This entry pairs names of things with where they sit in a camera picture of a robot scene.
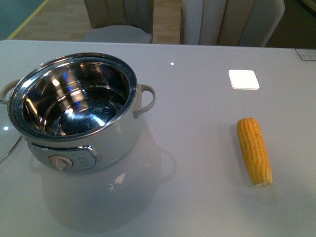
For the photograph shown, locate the glass pot lid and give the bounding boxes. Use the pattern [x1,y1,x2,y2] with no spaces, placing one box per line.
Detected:
[0,101,22,171]

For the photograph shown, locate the yellow corn cob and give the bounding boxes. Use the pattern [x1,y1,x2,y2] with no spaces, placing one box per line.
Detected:
[237,118,273,187]

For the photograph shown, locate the table label sticker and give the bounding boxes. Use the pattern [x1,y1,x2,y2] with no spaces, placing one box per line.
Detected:
[295,49,316,61]

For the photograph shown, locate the beige left dining chair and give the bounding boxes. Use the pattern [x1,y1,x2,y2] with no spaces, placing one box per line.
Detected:
[82,0,154,43]

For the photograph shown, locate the beige right dining chair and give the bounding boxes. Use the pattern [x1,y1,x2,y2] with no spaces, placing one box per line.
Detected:
[180,0,285,47]

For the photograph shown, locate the white electric cooking pot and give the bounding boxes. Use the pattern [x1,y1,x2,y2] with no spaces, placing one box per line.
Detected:
[0,52,156,171]

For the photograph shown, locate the beige dining chair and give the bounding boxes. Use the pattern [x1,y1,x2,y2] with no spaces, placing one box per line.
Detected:
[180,0,285,47]
[82,0,154,43]

